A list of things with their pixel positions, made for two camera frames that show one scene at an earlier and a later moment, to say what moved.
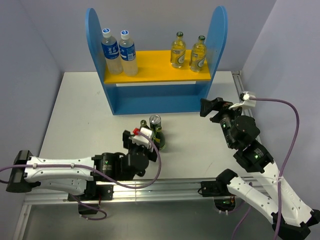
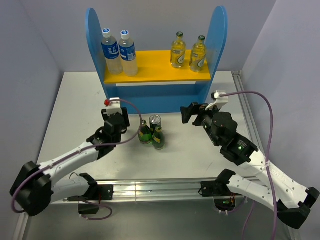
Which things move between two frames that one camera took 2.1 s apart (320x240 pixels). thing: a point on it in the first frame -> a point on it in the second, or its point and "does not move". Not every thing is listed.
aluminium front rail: x=150 y=190 does not move
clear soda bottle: x=199 y=55 does not move
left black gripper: x=128 y=143 -> x=126 y=122
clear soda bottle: x=178 y=47 does not move
